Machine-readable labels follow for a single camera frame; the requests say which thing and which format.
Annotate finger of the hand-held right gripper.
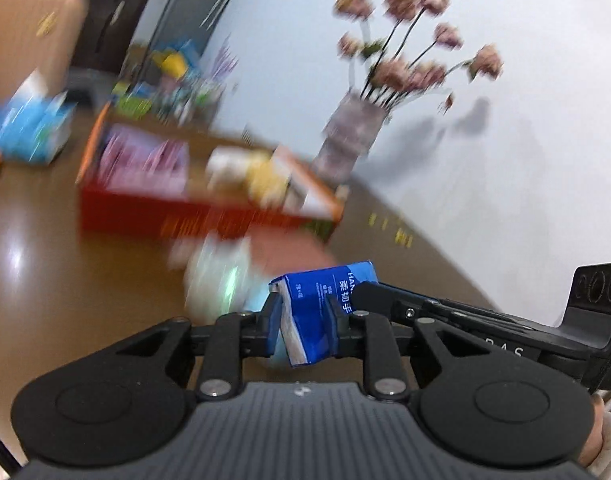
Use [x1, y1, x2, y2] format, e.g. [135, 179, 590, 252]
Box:
[354, 281, 436, 328]
[385, 284, 561, 333]

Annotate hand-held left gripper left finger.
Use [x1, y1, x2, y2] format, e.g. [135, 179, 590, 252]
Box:
[110, 291, 285, 401]

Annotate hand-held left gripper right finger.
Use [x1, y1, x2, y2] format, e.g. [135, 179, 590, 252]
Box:
[327, 295, 482, 402]

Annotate blue pocket tissue packet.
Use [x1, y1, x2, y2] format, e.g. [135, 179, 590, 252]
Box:
[268, 260, 381, 367]

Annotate light blue plush toy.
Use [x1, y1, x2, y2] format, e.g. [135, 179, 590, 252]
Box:
[225, 265, 291, 368]

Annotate white bath puff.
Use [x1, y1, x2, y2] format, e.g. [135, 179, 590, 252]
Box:
[170, 237, 256, 321]

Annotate yellow plush toy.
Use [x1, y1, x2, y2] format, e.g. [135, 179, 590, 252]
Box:
[205, 146, 293, 208]

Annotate red cardboard box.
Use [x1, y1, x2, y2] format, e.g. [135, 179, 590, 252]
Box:
[76, 102, 346, 241]

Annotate purple linen pouch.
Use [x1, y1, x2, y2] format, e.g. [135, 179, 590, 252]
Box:
[101, 126, 158, 181]

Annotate blue soft tissue pack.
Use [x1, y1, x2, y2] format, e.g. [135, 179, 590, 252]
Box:
[0, 71, 78, 166]

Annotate yellow flower crumbs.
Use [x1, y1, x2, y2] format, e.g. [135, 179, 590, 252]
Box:
[368, 212, 413, 248]

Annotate mottled pink vase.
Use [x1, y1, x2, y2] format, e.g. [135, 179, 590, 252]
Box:
[313, 91, 391, 183]

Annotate dried pink roses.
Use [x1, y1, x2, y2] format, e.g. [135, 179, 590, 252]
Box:
[334, 0, 503, 111]

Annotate blue and yellow bags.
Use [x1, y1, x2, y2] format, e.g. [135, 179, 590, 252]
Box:
[112, 40, 226, 121]

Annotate grey fridge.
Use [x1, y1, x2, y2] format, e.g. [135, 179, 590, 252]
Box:
[150, 0, 246, 56]

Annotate dark brown door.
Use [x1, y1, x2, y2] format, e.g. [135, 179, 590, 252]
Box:
[80, 0, 166, 68]

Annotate purple flower wall decal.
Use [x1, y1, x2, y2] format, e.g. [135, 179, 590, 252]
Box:
[205, 45, 238, 86]

